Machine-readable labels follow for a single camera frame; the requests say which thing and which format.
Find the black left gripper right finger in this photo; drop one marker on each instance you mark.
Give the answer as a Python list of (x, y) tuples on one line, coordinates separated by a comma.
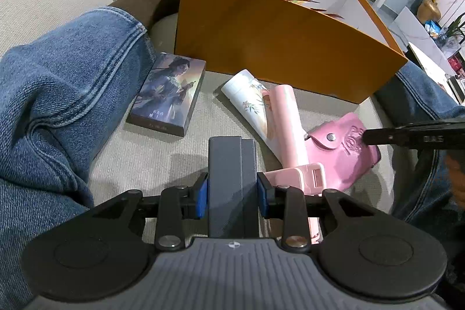
[(287, 204)]

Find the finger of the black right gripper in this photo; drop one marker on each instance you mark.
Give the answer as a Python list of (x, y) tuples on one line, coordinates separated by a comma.
[(388, 136)]

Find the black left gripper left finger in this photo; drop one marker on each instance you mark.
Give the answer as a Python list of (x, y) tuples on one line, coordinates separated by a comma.
[(175, 205)]

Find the dark grey folding case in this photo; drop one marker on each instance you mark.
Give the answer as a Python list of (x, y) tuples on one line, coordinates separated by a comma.
[(232, 188)]

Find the person's right hand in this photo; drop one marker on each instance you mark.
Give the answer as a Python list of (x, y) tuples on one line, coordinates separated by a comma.
[(457, 179)]

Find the pink leather key pouch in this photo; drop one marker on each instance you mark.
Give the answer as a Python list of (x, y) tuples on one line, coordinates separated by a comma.
[(338, 146)]

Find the right leg blue jeans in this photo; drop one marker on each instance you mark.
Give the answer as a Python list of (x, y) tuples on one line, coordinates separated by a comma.
[(426, 201)]

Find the leg blue jeans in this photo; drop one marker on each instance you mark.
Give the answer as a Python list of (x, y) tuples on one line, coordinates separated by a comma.
[(65, 113), (426, 201)]

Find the pink cylindrical bottle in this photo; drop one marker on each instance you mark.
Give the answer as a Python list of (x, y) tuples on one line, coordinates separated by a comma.
[(288, 126)]

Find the illustrated card box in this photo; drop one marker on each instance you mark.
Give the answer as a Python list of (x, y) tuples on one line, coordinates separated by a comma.
[(166, 100)]

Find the white floral tube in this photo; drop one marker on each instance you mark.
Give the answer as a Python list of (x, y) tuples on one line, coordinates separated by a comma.
[(251, 100)]

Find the gold bust vase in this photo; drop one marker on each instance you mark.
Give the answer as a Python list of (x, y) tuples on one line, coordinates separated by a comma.
[(428, 10)]

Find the left leg blue jeans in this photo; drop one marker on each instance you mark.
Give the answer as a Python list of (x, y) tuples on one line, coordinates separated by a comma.
[(65, 113)]

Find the orange cardboard box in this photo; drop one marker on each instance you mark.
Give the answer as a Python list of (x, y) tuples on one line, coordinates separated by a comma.
[(339, 48)]

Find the beige sofa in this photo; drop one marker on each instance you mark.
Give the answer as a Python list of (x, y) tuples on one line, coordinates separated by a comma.
[(163, 77)]

